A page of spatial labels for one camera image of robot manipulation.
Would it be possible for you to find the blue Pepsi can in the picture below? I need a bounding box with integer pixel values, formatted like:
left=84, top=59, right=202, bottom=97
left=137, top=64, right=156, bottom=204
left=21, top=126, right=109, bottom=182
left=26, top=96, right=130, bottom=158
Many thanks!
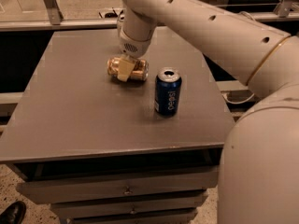
left=155, top=67, right=182, bottom=116

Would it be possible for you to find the grey drawer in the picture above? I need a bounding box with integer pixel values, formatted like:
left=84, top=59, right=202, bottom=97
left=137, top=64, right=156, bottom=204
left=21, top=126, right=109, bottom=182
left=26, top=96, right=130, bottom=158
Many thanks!
left=67, top=208, right=197, bottom=224
left=17, top=166, right=218, bottom=204
left=50, top=190, right=207, bottom=218

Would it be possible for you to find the middle grey drawer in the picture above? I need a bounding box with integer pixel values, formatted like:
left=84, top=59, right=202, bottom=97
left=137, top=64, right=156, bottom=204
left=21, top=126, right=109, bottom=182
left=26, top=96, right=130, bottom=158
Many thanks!
left=50, top=190, right=207, bottom=218

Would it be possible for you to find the top grey drawer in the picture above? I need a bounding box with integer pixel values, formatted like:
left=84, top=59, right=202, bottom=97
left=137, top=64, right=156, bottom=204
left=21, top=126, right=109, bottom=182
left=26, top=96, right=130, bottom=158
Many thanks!
left=17, top=166, right=218, bottom=204

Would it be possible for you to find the white cable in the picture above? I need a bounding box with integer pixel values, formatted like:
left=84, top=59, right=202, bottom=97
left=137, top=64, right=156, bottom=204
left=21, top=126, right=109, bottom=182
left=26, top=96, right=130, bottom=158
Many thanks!
left=221, top=91, right=256, bottom=105

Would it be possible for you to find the grey drawer cabinet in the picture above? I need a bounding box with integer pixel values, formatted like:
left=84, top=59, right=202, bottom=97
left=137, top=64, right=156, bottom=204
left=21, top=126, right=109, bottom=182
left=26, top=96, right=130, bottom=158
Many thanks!
left=0, top=25, right=236, bottom=224

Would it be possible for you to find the metal window railing frame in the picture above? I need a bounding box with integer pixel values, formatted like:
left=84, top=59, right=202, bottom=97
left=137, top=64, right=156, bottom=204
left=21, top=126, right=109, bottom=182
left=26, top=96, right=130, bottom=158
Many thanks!
left=0, top=0, right=299, bottom=31

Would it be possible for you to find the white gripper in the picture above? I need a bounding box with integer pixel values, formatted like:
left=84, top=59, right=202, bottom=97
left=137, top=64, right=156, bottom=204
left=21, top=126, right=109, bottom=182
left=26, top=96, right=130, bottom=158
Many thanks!
left=117, top=28, right=153, bottom=82

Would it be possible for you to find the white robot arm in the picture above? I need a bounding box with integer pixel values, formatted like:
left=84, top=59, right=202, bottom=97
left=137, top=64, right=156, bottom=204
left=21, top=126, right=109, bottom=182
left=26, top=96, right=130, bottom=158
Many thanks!
left=121, top=0, right=299, bottom=224

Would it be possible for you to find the black shoe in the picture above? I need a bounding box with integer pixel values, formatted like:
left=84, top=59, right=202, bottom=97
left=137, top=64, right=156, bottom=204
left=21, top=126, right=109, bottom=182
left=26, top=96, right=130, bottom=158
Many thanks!
left=0, top=201, right=26, bottom=224

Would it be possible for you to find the white green soda can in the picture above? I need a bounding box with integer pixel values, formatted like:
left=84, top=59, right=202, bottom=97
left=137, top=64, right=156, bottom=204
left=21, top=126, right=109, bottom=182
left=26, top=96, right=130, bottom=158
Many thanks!
left=117, top=10, right=125, bottom=36

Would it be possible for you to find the bottom grey drawer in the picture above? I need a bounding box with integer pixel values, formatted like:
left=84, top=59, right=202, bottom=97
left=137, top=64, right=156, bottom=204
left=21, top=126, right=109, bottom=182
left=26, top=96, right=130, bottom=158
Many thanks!
left=67, top=208, right=197, bottom=224

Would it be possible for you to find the orange soda can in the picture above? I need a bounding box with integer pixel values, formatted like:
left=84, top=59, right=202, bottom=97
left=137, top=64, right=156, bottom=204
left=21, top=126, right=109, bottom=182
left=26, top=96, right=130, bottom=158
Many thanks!
left=107, top=57, right=149, bottom=82

